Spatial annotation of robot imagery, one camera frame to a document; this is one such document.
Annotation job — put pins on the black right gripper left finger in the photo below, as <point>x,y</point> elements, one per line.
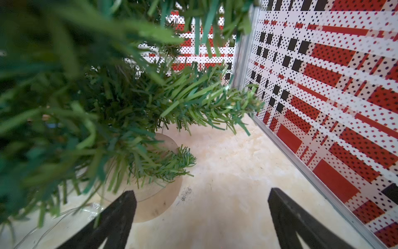
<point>113,227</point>

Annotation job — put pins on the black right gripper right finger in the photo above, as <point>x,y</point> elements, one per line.
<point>292,222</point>

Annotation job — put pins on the green christmas tree wooden base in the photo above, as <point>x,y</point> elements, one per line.
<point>86,89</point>

